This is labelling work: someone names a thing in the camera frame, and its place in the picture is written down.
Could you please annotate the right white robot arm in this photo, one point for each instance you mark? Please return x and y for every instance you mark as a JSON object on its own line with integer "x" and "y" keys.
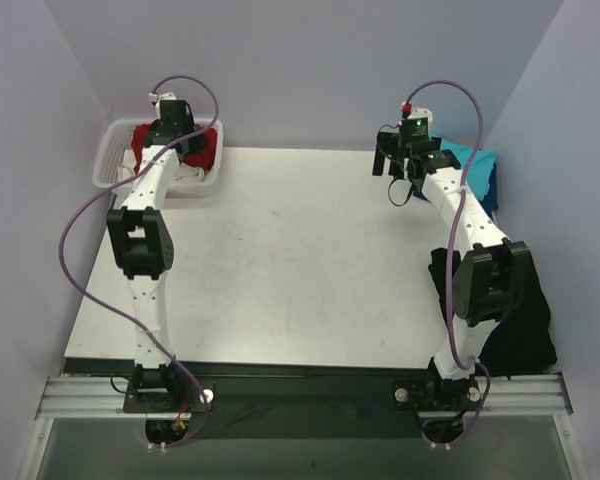
{"x": 489, "y": 281}

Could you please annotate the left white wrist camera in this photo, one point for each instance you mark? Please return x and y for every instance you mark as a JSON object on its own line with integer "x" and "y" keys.
{"x": 156, "y": 98}

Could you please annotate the dark blue folded t-shirt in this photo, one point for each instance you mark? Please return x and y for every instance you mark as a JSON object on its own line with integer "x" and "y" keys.
{"x": 483, "y": 182}

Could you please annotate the cream white t-shirt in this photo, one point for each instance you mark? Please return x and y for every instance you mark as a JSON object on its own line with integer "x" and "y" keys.
{"x": 184, "y": 176}

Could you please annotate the dark red t-shirt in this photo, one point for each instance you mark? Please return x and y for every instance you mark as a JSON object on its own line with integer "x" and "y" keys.
{"x": 202, "y": 156}

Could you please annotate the black t-shirt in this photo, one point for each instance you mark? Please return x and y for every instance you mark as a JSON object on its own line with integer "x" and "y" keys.
{"x": 521, "y": 344}

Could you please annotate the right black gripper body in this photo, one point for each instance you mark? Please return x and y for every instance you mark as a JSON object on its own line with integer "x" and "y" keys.
{"x": 387, "y": 145}

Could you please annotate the aluminium rail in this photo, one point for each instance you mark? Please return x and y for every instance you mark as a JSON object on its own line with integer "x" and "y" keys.
{"x": 99, "y": 398}

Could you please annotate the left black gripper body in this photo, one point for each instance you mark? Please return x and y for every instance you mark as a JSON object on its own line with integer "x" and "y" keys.
{"x": 195, "y": 145}

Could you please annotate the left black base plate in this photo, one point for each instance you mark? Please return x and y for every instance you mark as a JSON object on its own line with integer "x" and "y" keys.
{"x": 171, "y": 396}

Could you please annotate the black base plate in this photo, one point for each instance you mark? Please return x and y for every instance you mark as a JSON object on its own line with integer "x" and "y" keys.
{"x": 435, "y": 395}
{"x": 171, "y": 396}

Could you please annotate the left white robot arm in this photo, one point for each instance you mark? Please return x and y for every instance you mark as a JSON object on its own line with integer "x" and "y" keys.
{"x": 144, "y": 251}

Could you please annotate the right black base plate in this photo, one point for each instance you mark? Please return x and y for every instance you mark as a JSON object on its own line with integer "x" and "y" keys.
{"x": 435, "y": 395}

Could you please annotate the turquoise folded t-shirt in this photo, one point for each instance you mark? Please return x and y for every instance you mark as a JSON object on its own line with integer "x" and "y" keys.
{"x": 463, "y": 152}

